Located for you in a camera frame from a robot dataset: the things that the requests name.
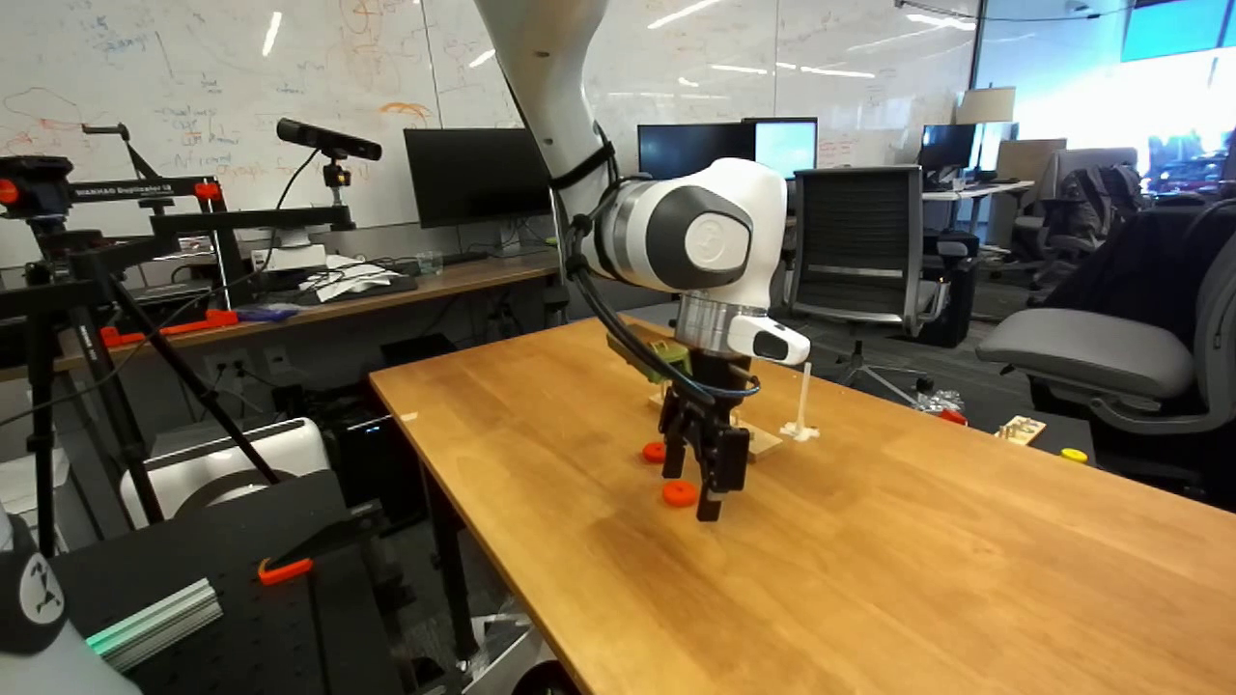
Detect wooden peg stand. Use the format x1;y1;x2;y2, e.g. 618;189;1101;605
736;426;786;458

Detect black cap white logo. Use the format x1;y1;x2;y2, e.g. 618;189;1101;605
0;508;68;659

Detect lit blue computer monitor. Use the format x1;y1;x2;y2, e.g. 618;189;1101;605
748;116;821;181

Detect black computer monitor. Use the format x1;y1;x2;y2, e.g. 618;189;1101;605
403;125;556;230
632;119;757;181

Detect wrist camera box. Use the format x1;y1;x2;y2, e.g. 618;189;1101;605
722;309;815;372

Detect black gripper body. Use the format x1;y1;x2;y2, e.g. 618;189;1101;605
662;345;766;440

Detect black table leg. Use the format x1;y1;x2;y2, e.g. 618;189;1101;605
418;468;479;666

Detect orange black clamp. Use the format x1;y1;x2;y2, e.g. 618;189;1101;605
250;513;389;592

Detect grey office chair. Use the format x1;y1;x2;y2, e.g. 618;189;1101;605
974;229;1236;513

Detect black mesh office chair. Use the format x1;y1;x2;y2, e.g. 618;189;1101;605
785;161;976;351

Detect black camera tripod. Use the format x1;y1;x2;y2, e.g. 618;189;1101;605
0;119;359;557

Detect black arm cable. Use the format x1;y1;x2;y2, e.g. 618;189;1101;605
553;127;766;401

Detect tan wooden blocks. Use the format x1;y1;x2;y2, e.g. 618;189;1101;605
992;412;1052;453

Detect black stereo camera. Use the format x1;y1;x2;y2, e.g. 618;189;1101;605
275;116;387;164

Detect aluminium extrusion bar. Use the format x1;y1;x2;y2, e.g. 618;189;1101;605
82;576;228;674

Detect beige lamp shade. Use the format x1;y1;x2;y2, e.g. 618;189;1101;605
958;83;1019;127

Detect white equipment housing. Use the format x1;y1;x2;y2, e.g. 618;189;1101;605
116;412;336;533

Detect white crumpled papers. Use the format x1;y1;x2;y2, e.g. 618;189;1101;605
296;253;404;309

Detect wooden desk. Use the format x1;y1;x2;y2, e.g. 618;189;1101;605
99;252;562;354

